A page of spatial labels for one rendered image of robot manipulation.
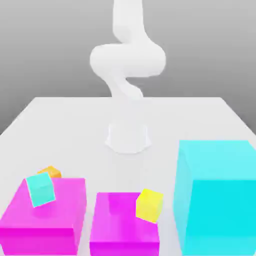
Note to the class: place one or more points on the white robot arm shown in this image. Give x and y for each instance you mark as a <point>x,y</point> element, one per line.
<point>128,60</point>

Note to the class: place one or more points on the small yellow cube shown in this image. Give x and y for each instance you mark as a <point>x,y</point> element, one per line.
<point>149,206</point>

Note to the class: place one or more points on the small orange cube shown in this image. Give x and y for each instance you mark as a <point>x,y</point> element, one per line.
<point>52,172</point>

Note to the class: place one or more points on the small cyan cube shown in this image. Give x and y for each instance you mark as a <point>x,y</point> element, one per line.
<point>41,190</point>

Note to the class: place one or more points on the large magenta box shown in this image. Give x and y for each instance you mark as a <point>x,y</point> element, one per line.
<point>30,226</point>
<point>118,226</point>

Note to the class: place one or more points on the large cyan box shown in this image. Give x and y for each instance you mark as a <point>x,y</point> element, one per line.
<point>218,210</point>

